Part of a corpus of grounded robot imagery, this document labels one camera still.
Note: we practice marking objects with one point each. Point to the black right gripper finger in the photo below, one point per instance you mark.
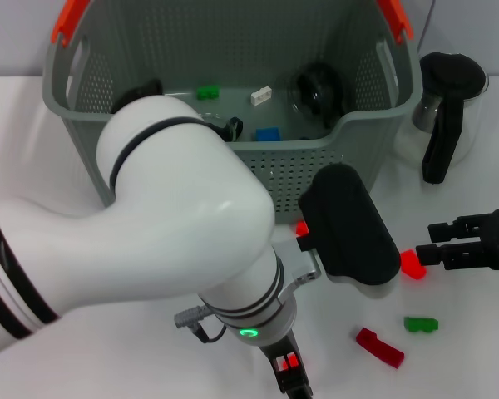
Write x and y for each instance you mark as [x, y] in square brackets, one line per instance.
[461, 255]
[461, 228]

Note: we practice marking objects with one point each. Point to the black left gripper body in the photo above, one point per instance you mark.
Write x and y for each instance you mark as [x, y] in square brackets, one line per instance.
[287, 343]

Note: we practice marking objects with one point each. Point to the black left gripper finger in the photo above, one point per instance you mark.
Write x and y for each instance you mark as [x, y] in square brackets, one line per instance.
[301, 391]

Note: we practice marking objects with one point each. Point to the small red toy brick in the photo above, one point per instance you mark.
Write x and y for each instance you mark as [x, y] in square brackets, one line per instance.
[287, 361]
[301, 228]

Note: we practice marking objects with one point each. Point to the red sloped toy brick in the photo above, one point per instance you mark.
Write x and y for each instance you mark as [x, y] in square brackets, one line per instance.
[411, 266]

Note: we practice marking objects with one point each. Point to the green car shaped toy brick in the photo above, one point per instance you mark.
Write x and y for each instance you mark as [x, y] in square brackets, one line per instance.
[421, 325]

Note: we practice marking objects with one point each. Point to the dark red curved toy brick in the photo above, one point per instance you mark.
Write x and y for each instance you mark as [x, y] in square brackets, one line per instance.
[378, 347]

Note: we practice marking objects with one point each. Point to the blue toy brick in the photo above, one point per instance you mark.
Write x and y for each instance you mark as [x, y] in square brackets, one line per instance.
[268, 135]

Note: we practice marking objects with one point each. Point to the white long toy brick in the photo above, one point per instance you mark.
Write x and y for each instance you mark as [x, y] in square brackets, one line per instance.
[261, 96]

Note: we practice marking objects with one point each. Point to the small green toy brick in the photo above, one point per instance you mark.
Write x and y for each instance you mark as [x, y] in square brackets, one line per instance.
[208, 92]

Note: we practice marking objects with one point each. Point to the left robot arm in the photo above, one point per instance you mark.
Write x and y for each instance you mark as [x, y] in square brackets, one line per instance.
[170, 216]

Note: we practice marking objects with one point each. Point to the grey perforated plastic storage bin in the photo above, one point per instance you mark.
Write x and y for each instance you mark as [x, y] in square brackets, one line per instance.
[316, 166]

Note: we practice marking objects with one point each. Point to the black clay teapot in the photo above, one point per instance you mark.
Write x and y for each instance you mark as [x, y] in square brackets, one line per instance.
[143, 92]

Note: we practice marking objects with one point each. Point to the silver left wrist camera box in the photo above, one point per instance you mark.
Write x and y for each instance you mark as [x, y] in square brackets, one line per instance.
[349, 224]

